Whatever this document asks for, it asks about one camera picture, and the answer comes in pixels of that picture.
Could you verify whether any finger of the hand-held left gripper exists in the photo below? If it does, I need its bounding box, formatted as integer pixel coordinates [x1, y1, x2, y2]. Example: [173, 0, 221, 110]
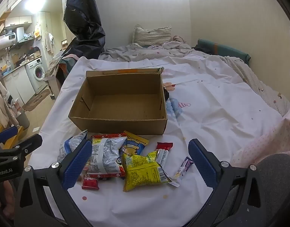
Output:
[3, 134, 43, 161]
[0, 126, 19, 147]

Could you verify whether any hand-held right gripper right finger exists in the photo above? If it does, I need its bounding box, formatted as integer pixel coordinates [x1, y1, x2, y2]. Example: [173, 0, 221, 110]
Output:
[188, 138, 270, 227]

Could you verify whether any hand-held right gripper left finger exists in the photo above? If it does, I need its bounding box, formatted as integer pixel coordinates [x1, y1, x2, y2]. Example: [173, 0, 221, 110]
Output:
[14, 139, 93, 227]

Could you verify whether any purple snack bar packet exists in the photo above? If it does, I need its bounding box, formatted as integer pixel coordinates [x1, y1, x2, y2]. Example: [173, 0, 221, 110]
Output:
[168, 156, 195, 188]

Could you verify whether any blue and white snack packet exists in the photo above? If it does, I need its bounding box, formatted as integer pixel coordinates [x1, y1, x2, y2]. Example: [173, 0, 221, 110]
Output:
[57, 130, 89, 163]

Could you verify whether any small red snack packet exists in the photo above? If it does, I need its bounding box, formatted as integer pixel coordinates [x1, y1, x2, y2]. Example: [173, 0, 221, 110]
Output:
[82, 178, 100, 190]
[156, 142, 173, 151]

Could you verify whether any white and red snack packet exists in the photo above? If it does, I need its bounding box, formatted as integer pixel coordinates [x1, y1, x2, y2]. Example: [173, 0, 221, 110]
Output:
[85, 133, 128, 178]

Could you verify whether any white snack bar packet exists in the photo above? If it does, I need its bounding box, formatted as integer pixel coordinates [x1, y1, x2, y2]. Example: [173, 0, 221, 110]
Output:
[156, 149, 169, 169]

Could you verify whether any blue tiger print snack packet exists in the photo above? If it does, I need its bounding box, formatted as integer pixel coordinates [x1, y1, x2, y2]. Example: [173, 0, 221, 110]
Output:
[119, 131, 150, 163]

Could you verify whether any yellow snack packet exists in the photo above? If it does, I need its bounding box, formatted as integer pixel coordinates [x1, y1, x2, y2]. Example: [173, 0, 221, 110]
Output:
[122, 150, 172, 192]

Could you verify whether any brown cardboard box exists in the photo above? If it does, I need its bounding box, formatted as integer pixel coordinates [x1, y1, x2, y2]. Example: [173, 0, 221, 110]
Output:
[68, 67, 168, 135]

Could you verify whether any person's left hand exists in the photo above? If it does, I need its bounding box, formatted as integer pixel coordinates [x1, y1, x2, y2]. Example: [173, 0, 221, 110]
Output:
[0, 181, 17, 218]

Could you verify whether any grey trash bin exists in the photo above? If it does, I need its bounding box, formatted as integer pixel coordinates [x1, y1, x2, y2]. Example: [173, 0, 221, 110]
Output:
[16, 111, 30, 129]

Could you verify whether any beige hanging garment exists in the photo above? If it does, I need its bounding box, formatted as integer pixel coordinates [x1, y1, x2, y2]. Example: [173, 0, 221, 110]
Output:
[0, 77, 19, 128]

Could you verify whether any brown floor rug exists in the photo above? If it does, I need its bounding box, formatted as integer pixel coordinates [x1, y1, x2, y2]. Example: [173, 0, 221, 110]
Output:
[23, 90, 50, 111]

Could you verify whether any white kitchen base cabinet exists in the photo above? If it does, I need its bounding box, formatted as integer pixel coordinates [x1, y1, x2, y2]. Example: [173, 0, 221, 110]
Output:
[3, 67, 37, 104]

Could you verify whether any white printed sheet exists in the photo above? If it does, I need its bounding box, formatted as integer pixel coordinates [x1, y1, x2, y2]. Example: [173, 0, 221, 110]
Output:
[28, 53, 290, 227]

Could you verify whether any pink dotted blanket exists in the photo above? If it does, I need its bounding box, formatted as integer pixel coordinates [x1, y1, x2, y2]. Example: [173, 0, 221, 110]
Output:
[231, 117, 290, 168]

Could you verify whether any white washing machine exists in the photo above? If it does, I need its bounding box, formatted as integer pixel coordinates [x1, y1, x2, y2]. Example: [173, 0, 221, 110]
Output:
[25, 57, 47, 94]

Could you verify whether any person's grey trouser leg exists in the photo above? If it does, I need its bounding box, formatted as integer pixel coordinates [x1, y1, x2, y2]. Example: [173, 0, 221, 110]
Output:
[254, 154, 290, 227]

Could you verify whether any teal and pink clothing heap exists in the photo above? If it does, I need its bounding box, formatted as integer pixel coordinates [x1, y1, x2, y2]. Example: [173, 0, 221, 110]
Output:
[56, 53, 79, 88]

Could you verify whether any white water heater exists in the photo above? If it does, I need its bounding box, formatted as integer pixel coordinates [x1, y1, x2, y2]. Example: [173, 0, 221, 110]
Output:
[0, 33, 16, 50]

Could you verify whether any white hanging towel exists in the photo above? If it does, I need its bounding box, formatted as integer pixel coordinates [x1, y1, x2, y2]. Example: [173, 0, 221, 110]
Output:
[44, 32, 54, 52]

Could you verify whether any green cushion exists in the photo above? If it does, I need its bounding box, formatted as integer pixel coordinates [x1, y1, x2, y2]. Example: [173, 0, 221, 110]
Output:
[195, 38, 251, 64]

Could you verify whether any patterned quilt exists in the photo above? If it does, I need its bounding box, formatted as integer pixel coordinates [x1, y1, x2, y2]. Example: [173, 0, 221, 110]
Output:
[99, 35, 290, 116]

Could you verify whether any patterned pillow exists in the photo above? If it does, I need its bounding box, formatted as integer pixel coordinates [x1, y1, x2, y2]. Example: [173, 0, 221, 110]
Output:
[133, 25, 172, 46]

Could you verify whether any black plastic bag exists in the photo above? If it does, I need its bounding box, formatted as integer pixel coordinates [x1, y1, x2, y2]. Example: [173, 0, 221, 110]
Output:
[63, 0, 106, 59]

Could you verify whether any white wall cabinet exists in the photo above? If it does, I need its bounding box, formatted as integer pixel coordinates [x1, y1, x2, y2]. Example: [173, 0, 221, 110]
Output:
[5, 16, 32, 27]

